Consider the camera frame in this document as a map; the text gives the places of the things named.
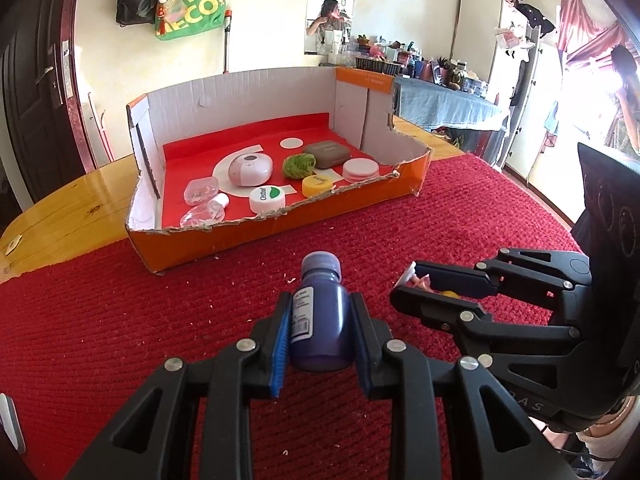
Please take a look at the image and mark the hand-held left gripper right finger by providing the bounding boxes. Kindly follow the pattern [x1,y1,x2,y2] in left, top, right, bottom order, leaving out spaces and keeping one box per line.
[350,292,581,480]

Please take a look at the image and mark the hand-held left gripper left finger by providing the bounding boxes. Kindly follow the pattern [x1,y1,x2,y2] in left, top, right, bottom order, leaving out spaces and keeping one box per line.
[65,292,293,480]

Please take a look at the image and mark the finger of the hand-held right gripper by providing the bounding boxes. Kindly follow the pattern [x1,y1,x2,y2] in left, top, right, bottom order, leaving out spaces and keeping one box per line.
[390,282,584,392]
[415,247,592,307]

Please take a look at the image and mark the purple plastic bottle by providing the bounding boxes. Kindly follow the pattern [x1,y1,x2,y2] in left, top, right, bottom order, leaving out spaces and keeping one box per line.
[290,251,354,373]

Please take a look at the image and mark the small pink white object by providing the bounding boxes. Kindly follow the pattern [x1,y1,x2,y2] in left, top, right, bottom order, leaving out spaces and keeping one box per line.
[397,261,458,303]

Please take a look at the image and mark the white bottle cap green label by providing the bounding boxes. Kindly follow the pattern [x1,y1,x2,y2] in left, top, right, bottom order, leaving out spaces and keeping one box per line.
[249,186,287,215]

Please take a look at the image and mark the yellow bottle cap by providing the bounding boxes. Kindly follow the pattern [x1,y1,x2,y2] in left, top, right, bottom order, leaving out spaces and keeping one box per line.
[302,174,335,197]

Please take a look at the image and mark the white and orange cardboard box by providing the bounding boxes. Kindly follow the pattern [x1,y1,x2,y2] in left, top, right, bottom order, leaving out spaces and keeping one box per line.
[125,66,433,276]

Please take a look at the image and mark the person's right forearm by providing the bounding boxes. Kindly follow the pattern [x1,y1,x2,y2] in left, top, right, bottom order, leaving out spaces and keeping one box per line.
[575,395,640,480]

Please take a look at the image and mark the red woven mat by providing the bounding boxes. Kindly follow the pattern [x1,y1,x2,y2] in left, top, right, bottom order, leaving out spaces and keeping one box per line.
[0,152,608,480]

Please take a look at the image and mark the small clear plastic bottle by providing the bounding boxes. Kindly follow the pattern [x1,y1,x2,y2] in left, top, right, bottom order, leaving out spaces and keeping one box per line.
[180,194,230,228]

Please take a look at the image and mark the white round pink-lidded container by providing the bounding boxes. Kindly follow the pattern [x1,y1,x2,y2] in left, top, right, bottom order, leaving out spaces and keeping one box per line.
[342,158,381,183]

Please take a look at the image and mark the clear plastic case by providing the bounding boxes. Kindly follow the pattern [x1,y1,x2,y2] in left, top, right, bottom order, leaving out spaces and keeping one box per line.
[184,177,219,206]

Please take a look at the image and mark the pink round case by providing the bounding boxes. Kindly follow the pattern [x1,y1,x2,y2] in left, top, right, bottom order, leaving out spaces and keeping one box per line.
[227,152,275,187]

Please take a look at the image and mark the table with blue cloth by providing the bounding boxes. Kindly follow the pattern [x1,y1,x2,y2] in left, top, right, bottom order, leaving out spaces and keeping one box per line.
[392,76,508,166]

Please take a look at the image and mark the green scrunchie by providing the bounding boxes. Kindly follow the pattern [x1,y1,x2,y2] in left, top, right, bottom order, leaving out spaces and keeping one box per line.
[282,152,317,179]

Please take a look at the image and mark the grey-brown rounded case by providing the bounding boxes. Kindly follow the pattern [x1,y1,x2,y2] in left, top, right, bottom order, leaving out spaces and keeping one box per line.
[304,141,352,168]

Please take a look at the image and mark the red paper liner white print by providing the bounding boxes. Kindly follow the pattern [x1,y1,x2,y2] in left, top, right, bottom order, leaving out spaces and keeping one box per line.
[162,112,368,228]

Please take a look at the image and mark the pink curtain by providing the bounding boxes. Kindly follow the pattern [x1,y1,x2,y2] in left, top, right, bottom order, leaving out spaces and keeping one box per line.
[555,0,631,68]

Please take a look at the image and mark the cluttered dresser with blue cloth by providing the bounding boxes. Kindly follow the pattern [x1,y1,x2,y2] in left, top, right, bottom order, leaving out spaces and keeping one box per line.
[320,30,493,98]

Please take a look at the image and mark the black hanging clothes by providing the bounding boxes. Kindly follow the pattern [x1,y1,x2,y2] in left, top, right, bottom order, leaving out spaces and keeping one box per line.
[515,2,557,36]

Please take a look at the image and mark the white wardrobe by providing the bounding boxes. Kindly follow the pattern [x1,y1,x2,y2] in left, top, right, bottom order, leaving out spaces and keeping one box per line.
[450,0,561,181]

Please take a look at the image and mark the white flat device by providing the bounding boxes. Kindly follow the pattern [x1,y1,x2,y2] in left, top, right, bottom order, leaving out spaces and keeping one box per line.
[0,392,27,453]

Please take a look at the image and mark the broom stick with orange grip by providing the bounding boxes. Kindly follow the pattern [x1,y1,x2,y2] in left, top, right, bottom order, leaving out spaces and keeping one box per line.
[220,7,236,73]

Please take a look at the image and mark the red hanging charm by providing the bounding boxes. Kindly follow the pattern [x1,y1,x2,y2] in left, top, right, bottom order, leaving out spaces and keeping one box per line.
[156,0,176,36]

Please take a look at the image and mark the green tote bag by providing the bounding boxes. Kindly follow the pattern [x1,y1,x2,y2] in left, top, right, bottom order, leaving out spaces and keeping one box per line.
[155,0,228,41]

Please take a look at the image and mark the dark brown door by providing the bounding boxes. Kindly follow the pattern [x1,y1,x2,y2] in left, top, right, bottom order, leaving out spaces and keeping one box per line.
[0,0,98,206]

